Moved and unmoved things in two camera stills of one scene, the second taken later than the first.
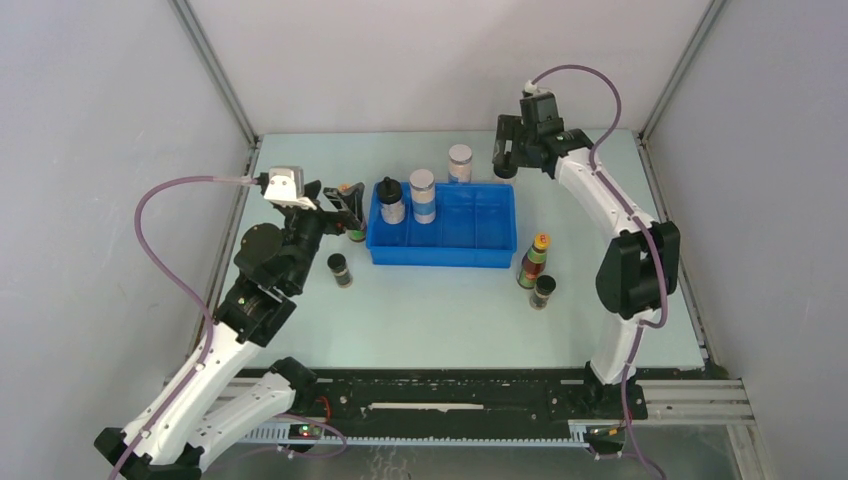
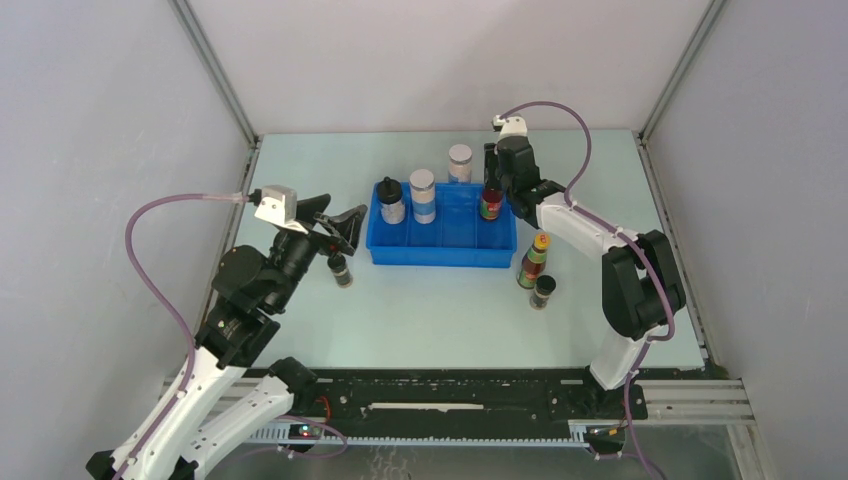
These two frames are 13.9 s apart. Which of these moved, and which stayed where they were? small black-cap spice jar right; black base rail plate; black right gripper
Moved: black right gripper
Stayed: black base rail plate; small black-cap spice jar right
